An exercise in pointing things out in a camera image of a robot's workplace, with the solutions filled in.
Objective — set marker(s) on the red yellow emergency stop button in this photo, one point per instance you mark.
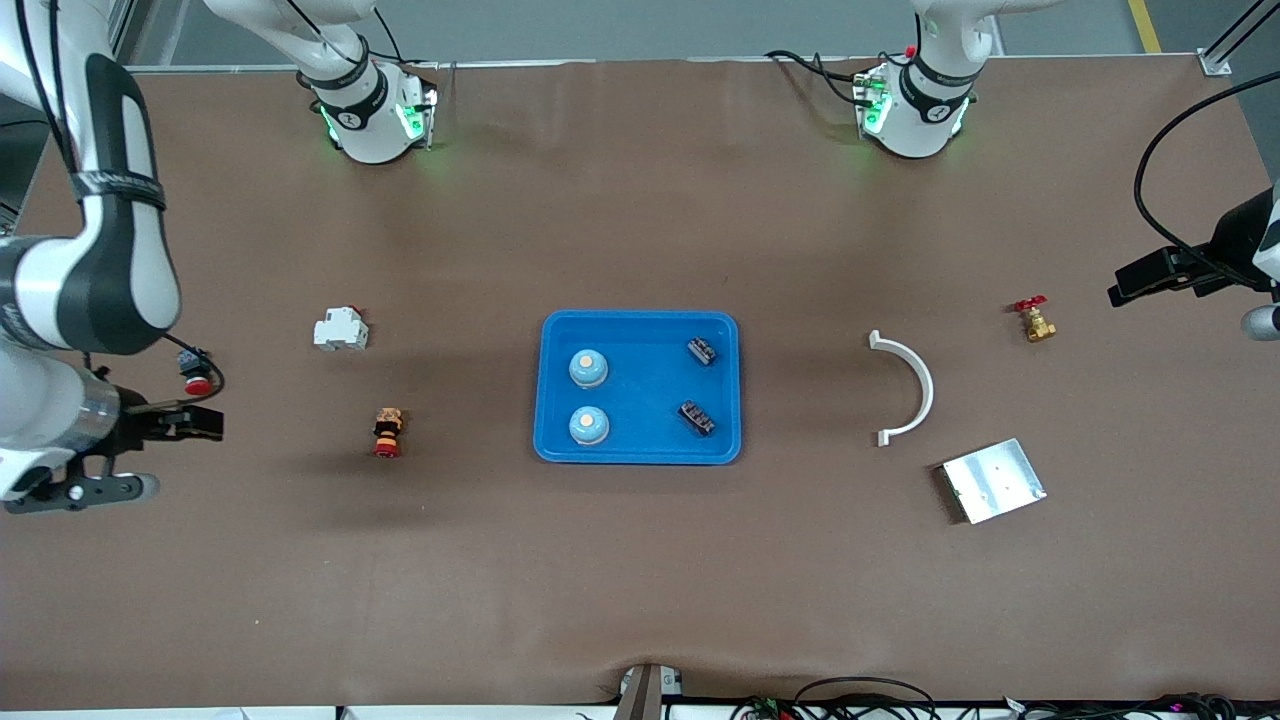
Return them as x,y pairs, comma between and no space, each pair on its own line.
388,430

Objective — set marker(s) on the aluminium plate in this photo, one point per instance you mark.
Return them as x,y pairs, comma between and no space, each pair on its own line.
995,482

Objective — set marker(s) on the white circuit breaker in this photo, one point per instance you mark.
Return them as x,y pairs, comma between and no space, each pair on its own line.
340,332

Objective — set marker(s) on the aluminium frame post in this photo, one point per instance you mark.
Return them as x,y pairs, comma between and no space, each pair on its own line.
1215,65
125,30

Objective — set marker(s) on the blue plastic tray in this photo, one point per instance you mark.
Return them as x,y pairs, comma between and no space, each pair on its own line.
640,390

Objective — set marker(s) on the dark brown electrolytic capacitor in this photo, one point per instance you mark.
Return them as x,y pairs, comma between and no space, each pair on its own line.
703,351
697,418

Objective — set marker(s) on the red mushroom push button switch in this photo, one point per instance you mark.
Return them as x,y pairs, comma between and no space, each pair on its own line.
197,384

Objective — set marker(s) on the blue bell with beige button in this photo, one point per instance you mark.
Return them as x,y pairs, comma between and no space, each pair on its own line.
588,427
588,368

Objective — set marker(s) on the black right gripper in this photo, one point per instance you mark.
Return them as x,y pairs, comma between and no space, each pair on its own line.
131,427

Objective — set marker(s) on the brown paper table cover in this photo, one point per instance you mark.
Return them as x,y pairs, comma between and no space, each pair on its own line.
640,580

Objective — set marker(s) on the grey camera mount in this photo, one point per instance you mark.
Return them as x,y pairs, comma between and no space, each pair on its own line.
645,695

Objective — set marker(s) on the white curved pipe clamp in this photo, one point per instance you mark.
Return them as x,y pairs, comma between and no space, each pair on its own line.
926,385

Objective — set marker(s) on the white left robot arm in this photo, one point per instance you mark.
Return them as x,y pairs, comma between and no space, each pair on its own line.
925,120

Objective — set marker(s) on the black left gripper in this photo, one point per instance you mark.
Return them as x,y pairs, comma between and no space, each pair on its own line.
1238,243

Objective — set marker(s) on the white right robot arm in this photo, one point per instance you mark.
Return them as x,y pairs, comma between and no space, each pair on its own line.
110,270

